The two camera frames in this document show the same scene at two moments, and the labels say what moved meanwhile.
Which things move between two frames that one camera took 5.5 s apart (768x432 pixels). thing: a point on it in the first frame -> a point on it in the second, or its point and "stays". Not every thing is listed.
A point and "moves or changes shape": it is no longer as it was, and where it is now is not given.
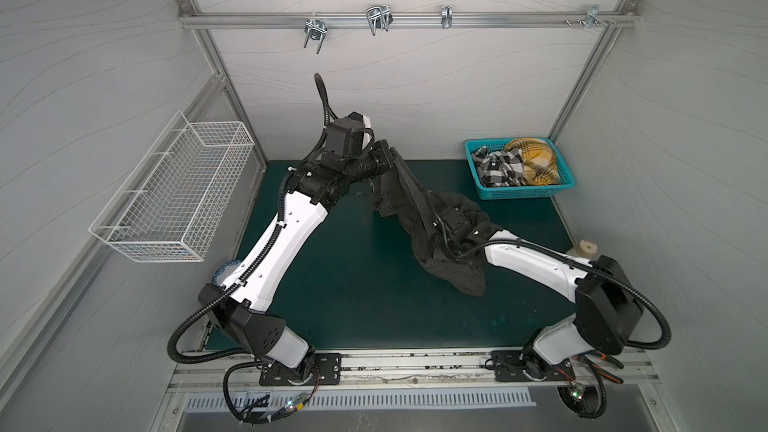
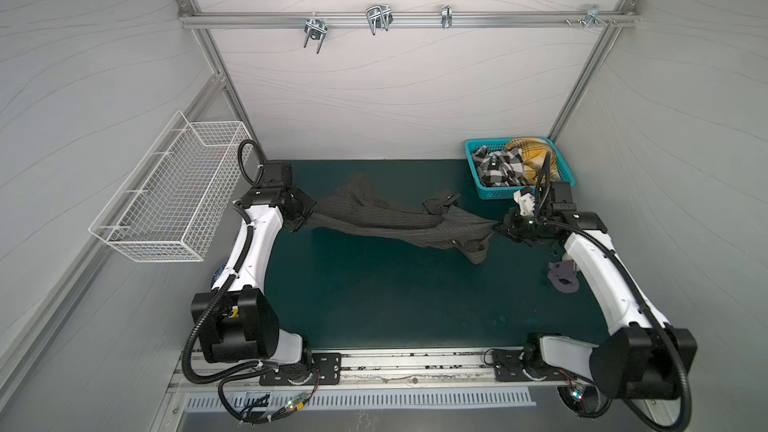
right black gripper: (452, 219) -> (515, 226)
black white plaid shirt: (499, 169) stays
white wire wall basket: (172, 204) stays
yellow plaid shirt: (540, 166) stays
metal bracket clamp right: (593, 16) stays
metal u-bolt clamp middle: (379, 17) stays
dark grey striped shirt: (445, 228) moves or changes shape
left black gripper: (382, 163) -> (307, 204)
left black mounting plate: (326, 371) stays
